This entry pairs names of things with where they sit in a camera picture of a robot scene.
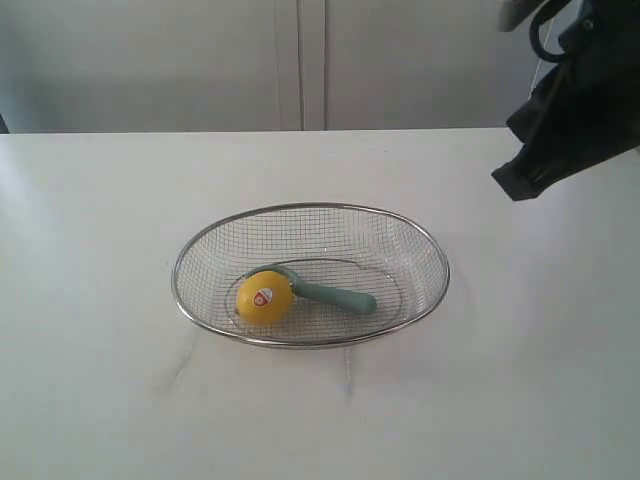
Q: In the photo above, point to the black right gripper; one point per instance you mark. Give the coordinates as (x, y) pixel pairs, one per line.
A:
(584, 111)

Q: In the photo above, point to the teal handled peeler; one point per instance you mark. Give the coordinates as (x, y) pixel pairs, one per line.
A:
(351, 301)

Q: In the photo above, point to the yellow lemon with sticker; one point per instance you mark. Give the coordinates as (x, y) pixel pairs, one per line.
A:
(264, 298)

